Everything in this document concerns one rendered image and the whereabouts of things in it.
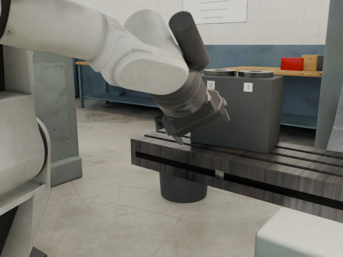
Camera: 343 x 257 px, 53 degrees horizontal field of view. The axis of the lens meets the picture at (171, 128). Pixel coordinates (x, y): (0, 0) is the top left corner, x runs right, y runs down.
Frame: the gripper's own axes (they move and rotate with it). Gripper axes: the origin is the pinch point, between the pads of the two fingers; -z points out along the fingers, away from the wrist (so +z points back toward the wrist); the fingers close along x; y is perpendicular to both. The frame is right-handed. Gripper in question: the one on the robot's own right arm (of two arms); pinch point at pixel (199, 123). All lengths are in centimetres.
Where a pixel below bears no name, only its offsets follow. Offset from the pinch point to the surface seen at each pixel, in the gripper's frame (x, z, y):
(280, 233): 4.1, -10.5, -23.5
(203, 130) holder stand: -1.2, -22.4, 11.0
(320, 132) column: 32, -54, 8
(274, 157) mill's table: 11.5, -22.2, -5.1
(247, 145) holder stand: 7.3, -23.2, 1.6
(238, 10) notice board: 108, -337, 350
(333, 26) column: 48, -33, 29
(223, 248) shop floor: -29, -156, 8
